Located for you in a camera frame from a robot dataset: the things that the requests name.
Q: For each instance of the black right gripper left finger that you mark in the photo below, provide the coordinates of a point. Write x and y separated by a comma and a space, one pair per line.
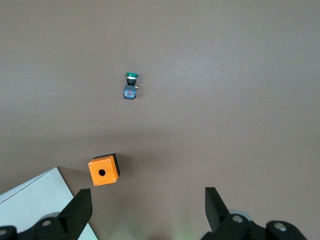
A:
75, 215

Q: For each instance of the orange button box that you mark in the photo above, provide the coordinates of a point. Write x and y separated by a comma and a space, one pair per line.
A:
96, 180

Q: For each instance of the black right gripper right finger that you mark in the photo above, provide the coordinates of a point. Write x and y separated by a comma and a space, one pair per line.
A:
216, 215

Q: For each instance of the green push button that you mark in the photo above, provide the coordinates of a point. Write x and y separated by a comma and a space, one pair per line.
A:
130, 92

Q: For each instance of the brown table cover mat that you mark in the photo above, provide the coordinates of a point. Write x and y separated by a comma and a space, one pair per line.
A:
200, 75

